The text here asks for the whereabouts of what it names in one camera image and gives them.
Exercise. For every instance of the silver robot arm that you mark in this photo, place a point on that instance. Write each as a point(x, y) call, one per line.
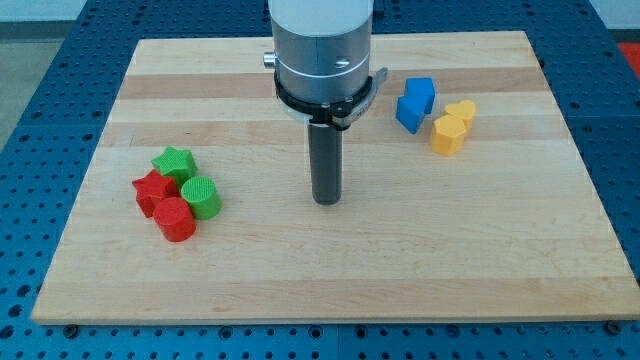
point(321, 59)

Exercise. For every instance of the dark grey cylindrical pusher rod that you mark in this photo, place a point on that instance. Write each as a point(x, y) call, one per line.
point(325, 155)

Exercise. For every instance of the blue wedge block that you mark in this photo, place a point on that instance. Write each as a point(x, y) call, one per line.
point(410, 112)

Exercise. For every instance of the green cylinder block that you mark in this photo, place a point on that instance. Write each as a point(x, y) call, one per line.
point(201, 195)

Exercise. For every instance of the yellow pentagon block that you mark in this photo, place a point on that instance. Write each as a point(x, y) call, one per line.
point(447, 135)

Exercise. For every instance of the blue cube block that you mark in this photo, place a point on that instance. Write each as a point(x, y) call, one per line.
point(423, 87)

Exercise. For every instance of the green star block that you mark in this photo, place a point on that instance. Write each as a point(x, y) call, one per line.
point(178, 164)

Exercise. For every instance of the wooden board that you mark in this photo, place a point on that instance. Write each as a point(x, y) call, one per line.
point(508, 229)

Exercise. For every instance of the red cylinder block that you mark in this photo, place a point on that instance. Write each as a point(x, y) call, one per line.
point(174, 218)

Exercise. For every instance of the yellow heart block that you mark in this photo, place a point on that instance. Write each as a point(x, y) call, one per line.
point(464, 110)

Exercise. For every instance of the red star block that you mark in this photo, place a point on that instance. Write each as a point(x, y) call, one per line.
point(153, 189)

